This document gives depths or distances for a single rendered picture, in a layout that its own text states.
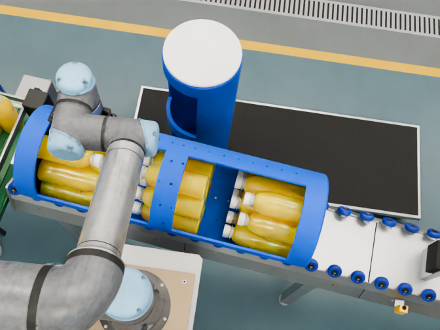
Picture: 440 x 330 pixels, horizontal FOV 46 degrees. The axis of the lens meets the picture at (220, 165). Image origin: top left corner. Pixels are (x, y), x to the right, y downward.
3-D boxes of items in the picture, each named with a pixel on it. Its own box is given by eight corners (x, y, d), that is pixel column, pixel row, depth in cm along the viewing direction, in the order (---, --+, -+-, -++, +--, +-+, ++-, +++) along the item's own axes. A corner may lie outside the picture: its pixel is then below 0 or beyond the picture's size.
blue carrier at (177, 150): (296, 271, 164) (315, 264, 137) (33, 203, 168) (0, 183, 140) (314, 186, 172) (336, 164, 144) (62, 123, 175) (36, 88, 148)
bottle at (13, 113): (1, 134, 179) (-19, 108, 161) (4, 116, 182) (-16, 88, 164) (23, 135, 180) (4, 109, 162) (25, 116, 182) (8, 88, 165)
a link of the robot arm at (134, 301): (151, 327, 125) (146, 321, 112) (95, 322, 124) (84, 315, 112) (158, 277, 129) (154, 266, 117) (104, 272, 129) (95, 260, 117)
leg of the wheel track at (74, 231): (95, 256, 255) (67, 222, 197) (83, 253, 256) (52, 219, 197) (98, 245, 257) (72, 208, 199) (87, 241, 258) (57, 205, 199)
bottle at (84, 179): (34, 175, 150) (98, 191, 149) (42, 152, 152) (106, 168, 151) (40, 183, 156) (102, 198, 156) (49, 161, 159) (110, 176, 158)
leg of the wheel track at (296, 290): (289, 306, 252) (319, 288, 193) (277, 304, 252) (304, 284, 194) (291, 294, 254) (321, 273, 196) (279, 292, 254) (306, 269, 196)
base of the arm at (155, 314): (152, 342, 133) (150, 340, 123) (97, 326, 133) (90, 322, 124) (170, 285, 138) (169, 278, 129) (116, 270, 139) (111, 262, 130)
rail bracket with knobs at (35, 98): (46, 128, 181) (38, 114, 172) (27, 123, 182) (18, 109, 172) (57, 104, 185) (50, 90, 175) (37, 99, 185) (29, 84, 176)
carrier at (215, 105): (190, 116, 270) (158, 157, 260) (192, 6, 189) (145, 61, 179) (236, 144, 265) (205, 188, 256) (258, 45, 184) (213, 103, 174)
